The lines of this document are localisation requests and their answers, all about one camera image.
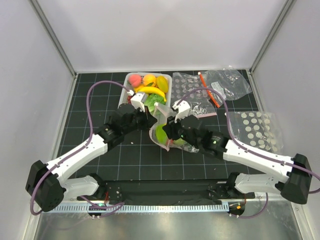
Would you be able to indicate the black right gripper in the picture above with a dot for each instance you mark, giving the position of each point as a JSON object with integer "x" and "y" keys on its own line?
{"x": 170, "y": 127}

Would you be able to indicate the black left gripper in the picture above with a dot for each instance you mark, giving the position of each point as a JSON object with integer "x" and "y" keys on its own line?
{"x": 147, "y": 117}

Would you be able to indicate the pink zipper clear bag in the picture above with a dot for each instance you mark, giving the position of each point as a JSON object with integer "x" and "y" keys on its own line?
{"x": 162, "y": 113}

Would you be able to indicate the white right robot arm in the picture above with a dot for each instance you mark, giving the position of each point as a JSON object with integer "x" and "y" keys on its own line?
{"x": 287, "y": 176}

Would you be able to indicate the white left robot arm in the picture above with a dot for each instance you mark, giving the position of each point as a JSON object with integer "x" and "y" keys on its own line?
{"x": 49, "y": 183}

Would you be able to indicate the orange zipper clear bag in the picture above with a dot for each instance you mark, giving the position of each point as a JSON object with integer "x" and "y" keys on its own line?
{"x": 228, "y": 82}

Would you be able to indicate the white dotted zip bag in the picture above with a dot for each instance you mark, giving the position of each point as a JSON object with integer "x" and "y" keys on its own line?
{"x": 258, "y": 129}

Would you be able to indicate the white perforated plastic basket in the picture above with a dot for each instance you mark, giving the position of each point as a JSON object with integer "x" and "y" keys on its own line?
{"x": 124, "y": 94}

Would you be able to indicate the red grape bunch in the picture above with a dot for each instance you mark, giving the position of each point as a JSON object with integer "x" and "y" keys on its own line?
{"x": 129, "y": 99}

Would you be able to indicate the yellow bell pepper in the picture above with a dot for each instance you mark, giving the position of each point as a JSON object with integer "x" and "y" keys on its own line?
{"x": 136, "y": 89}

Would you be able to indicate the napa cabbage lettuce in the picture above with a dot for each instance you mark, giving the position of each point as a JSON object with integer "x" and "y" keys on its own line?
{"x": 151, "y": 100}

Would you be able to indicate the pink peach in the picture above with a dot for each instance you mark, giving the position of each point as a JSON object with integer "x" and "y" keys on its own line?
{"x": 135, "y": 80}

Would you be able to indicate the yellow orange peach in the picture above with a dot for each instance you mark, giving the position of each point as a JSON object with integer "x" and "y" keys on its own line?
{"x": 149, "y": 80}

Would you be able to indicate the yellow starfruit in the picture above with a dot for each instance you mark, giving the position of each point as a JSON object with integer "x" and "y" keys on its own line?
{"x": 162, "y": 84}

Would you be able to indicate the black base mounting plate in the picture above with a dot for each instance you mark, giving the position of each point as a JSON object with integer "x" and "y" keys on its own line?
{"x": 169, "y": 192}

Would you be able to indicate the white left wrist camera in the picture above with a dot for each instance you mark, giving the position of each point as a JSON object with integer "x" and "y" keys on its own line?
{"x": 137, "y": 100}

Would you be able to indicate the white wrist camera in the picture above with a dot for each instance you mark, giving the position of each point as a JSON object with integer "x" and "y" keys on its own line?
{"x": 137, "y": 100}
{"x": 182, "y": 110}

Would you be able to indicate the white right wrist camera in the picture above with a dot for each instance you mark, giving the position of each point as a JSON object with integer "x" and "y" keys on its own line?
{"x": 182, "y": 110}

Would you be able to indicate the slotted cable duct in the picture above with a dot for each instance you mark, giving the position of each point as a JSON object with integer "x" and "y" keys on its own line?
{"x": 85, "y": 207}

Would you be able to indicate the left aluminium frame post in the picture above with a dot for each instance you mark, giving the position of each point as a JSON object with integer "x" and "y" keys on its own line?
{"x": 52, "y": 35}

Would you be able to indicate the aluminium frame rail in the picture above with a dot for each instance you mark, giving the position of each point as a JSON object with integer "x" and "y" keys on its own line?
{"x": 280, "y": 19}

